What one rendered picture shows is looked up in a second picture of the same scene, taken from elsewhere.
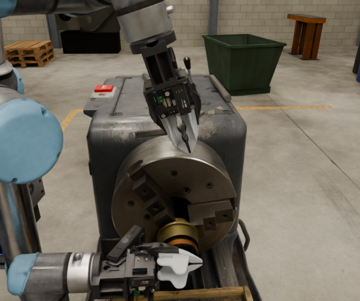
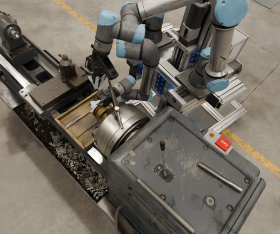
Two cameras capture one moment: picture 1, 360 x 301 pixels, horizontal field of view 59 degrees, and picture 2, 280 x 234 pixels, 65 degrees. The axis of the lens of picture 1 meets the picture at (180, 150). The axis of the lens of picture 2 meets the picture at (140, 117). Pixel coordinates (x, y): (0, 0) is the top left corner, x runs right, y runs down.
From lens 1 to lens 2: 134 cm
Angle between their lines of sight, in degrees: 87
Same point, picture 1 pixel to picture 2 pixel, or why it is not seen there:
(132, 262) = (104, 93)
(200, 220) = (100, 121)
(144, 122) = (153, 122)
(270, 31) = not seen: outside the picture
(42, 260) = (125, 80)
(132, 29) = not seen: hidden behind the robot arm
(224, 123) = (118, 151)
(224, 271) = (98, 156)
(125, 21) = not seen: hidden behind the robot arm
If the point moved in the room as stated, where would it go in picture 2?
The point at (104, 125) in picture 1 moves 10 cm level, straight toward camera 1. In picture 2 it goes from (165, 110) to (149, 100)
